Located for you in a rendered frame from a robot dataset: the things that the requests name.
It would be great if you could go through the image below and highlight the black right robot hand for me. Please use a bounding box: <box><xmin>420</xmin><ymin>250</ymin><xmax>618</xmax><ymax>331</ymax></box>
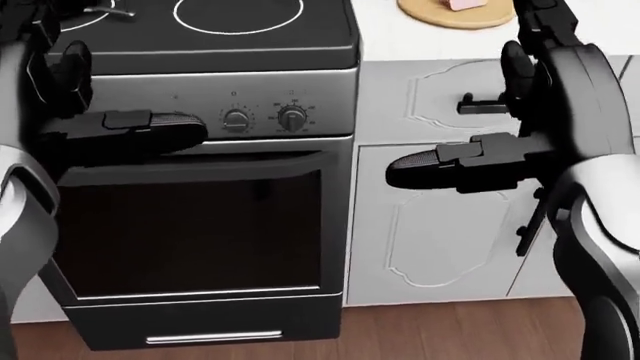
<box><xmin>385</xmin><ymin>0</ymin><xmax>584</xmax><ymax>195</ymax></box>

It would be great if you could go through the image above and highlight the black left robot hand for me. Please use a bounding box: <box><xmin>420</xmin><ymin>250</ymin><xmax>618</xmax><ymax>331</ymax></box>
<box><xmin>0</xmin><ymin>0</ymin><xmax>209</xmax><ymax>168</ymax></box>

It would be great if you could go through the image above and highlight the round tan wooden plate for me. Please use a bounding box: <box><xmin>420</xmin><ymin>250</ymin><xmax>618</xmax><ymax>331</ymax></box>
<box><xmin>397</xmin><ymin>0</ymin><xmax>516</xmax><ymax>30</ymax></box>

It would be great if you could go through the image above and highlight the pink pork loin piece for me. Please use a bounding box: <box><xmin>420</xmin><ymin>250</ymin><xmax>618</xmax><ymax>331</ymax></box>
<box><xmin>447</xmin><ymin>0</ymin><xmax>489</xmax><ymax>12</ymax></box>

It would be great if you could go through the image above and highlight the white cabinet door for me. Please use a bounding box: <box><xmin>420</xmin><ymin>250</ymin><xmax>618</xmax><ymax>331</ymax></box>
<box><xmin>346</xmin><ymin>140</ymin><xmax>552</xmax><ymax>306</ymax></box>

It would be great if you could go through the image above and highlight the white kitchen cabinet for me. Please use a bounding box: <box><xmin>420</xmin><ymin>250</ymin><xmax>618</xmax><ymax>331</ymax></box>
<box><xmin>343</xmin><ymin>54</ymin><xmax>640</xmax><ymax>306</ymax></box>

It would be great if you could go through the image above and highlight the white cabinet drawer front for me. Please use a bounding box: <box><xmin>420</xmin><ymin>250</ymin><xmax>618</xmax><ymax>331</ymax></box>
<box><xmin>355</xmin><ymin>55</ymin><xmax>632</xmax><ymax>147</ymax></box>

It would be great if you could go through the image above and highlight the small grey stove knob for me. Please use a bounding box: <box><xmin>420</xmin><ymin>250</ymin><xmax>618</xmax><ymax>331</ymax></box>
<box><xmin>222</xmin><ymin>108</ymin><xmax>252</xmax><ymax>132</ymax></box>

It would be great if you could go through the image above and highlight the black glass oven door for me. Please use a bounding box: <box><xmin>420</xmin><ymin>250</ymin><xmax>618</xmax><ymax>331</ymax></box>
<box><xmin>52</xmin><ymin>149</ymin><xmax>347</xmax><ymax>306</ymax></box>

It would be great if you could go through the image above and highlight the black steel kitchen stove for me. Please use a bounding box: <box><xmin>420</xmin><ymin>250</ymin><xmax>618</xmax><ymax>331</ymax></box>
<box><xmin>37</xmin><ymin>0</ymin><xmax>362</xmax><ymax>353</ymax></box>

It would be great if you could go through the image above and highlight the large grey stove knob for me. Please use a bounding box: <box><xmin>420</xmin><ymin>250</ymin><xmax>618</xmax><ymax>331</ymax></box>
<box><xmin>277</xmin><ymin>105</ymin><xmax>308</xmax><ymax>133</ymax></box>

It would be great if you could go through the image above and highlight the black stove bottom drawer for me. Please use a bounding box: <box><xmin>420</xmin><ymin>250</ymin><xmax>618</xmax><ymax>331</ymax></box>
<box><xmin>62</xmin><ymin>293</ymin><xmax>345</xmax><ymax>353</ymax></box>

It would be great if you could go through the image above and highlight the black drawer handle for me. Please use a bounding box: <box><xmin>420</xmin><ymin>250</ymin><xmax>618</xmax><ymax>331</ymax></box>
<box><xmin>456</xmin><ymin>92</ymin><xmax>517</xmax><ymax>116</ymax></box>

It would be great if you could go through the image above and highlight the black cabinet door handle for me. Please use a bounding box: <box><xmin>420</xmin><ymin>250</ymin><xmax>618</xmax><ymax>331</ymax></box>
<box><xmin>514</xmin><ymin>186</ymin><xmax>549</xmax><ymax>258</ymax></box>

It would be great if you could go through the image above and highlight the chrome stove drawer handle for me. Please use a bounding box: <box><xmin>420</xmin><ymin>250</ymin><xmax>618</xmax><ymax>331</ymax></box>
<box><xmin>145</xmin><ymin>330</ymin><xmax>284</xmax><ymax>345</ymax></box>

